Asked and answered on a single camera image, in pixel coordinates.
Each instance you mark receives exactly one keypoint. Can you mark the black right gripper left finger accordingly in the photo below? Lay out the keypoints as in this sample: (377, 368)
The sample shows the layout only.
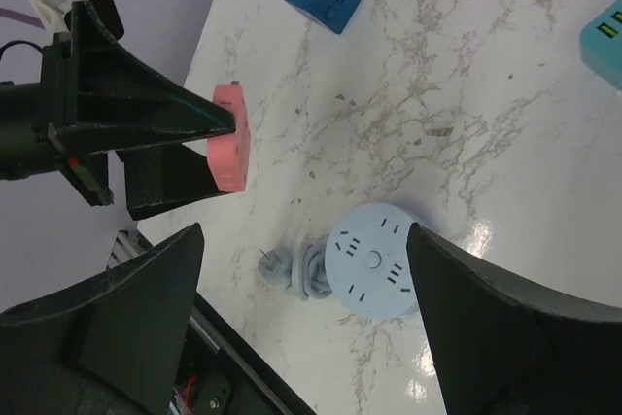
(110, 344)

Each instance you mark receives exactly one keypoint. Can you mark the pink plug adapter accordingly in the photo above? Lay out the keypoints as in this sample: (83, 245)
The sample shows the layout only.
(228, 155)

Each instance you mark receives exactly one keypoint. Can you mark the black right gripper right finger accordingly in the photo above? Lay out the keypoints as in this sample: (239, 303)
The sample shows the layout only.
(503, 344)

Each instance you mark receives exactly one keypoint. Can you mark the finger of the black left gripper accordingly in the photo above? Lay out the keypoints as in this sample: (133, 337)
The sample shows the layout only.
(113, 101)
(163, 178)

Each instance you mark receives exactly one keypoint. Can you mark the teal power strip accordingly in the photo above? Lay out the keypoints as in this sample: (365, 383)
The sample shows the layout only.
(600, 45)

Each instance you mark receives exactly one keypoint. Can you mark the light blue round socket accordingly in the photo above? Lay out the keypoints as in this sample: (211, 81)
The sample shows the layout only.
(367, 264)

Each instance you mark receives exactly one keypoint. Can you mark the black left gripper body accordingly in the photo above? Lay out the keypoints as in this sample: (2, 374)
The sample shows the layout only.
(31, 120)

